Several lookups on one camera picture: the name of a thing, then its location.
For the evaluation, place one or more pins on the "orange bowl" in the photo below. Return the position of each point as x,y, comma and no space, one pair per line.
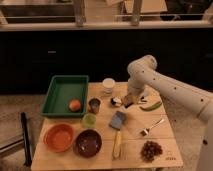
59,138

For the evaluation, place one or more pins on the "silver fork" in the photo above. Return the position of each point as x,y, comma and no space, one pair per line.
146,131

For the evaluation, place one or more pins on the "bunch of dark grapes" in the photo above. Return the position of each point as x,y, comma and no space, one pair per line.
150,150

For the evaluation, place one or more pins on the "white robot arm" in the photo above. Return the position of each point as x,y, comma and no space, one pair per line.
143,72

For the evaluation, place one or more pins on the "metal cup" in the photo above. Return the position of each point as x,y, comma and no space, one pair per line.
94,105

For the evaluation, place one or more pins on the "purple bowl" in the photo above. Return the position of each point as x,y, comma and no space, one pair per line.
88,143

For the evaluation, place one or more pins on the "small green cup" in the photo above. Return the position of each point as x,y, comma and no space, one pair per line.
89,120

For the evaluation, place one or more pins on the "black bar beside table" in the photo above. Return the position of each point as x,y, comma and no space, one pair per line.
27,152

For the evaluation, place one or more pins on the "orange fruit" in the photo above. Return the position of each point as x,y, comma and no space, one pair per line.
74,105

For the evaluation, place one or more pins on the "yellow banana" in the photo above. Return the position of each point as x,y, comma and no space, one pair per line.
117,144

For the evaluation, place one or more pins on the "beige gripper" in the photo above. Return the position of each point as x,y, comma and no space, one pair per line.
130,98

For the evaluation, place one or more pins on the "blue sponge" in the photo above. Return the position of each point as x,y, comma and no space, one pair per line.
117,120

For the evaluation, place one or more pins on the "green plastic tray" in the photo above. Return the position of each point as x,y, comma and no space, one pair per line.
63,89

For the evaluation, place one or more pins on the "white cup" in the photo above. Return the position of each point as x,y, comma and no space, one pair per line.
108,84

